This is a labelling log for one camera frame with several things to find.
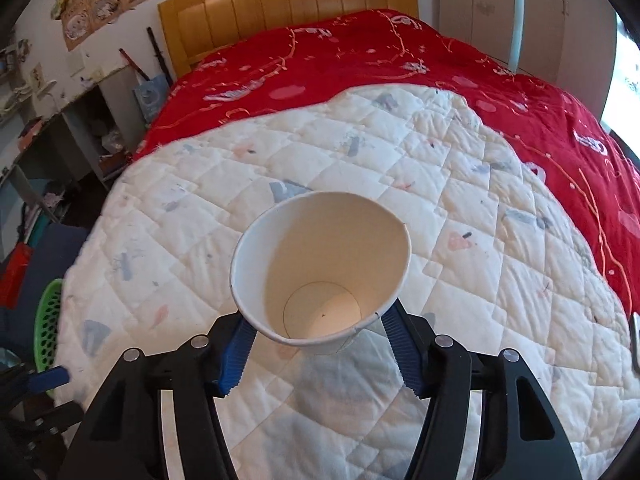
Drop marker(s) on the green plastic basket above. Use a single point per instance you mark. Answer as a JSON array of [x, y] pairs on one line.
[[47, 320]]

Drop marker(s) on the red and black toy sword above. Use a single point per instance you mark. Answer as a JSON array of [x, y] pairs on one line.
[[134, 64]]

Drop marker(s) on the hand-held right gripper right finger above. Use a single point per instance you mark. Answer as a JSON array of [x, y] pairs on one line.
[[405, 355]]

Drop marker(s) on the red plastic bag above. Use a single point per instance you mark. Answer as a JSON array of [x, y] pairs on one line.
[[15, 275]]

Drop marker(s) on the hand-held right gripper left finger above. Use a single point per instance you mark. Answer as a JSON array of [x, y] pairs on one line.
[[235, 360]]

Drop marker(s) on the white quilted blanket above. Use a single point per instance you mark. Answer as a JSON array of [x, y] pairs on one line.
[[400, 170]]

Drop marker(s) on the blue printed box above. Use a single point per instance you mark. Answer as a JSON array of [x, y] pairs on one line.
[[151, 97]]

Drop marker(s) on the white paper cup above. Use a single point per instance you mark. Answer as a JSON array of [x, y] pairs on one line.
[[300, 240]]

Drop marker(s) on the wooden bed headboard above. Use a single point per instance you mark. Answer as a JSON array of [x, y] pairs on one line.
[[250, 10]]

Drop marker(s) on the white wardrobe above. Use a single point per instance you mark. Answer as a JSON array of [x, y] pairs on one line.
[[550, 10]]

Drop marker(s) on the grey flat device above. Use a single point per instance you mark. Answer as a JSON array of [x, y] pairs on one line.
[[635, 342]]

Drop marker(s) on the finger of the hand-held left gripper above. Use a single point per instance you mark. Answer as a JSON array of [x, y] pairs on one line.
[[50, 379]]

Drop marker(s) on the grey desk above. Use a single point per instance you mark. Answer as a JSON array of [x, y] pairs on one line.
[[80, 110]]

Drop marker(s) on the red patterned blanket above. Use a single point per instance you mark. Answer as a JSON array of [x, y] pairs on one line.
[[350, 55]]

